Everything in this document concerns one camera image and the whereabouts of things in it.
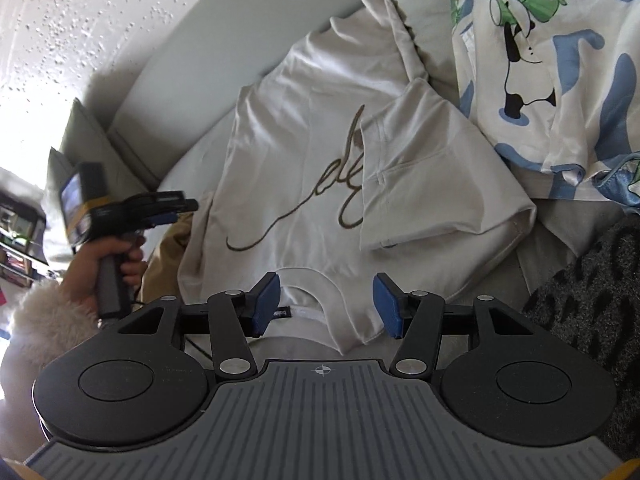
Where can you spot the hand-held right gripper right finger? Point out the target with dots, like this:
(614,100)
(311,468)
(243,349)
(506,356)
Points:
(386,310)

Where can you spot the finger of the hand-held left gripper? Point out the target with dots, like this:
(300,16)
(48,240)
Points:
(175,210)
(160,197)

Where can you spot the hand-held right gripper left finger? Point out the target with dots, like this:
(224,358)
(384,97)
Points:
(265,307)

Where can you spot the white script print shirt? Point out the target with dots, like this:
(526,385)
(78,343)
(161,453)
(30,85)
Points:
(300,160)

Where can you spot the person's left hand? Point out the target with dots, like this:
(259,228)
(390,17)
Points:
(82,272)

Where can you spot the tan cloth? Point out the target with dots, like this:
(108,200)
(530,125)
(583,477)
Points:
(165,255)

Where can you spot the pale green cushion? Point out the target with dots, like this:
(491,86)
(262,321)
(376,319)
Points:
(85,145)

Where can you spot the bookshelf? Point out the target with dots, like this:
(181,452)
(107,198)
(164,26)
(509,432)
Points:
(20,230)

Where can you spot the pale green sofa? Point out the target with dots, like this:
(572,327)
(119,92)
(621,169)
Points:
(200,55)

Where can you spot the dark grey spotted cloth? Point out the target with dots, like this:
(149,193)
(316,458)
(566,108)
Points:
(595,285)

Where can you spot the panda printed blanket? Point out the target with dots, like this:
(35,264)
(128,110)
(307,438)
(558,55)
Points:
(550,70)

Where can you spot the pale green pillow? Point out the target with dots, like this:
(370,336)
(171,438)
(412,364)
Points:
(425,20)

